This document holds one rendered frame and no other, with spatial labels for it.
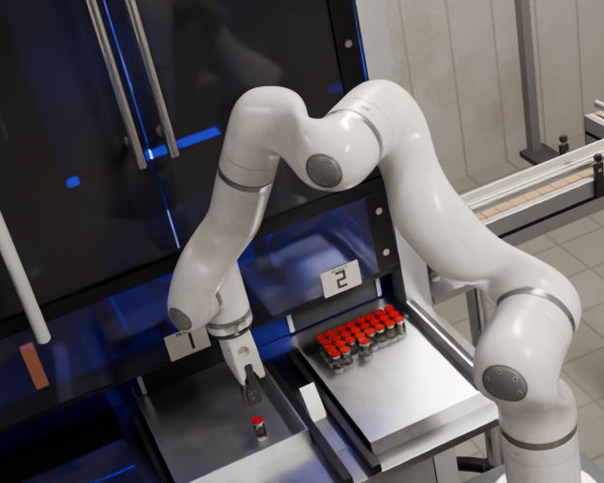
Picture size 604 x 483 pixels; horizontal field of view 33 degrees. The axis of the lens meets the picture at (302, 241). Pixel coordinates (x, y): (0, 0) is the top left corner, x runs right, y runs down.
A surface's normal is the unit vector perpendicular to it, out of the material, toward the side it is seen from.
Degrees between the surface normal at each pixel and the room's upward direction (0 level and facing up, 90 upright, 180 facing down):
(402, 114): 65
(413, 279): 90
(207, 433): 0
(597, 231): 0
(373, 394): 0
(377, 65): 90
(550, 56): 90
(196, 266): 55
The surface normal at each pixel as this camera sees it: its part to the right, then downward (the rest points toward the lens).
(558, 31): 0.36, 0.43
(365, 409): -0.19, -0.84
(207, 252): -0.18, -0.17
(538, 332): 0.28, -0.66
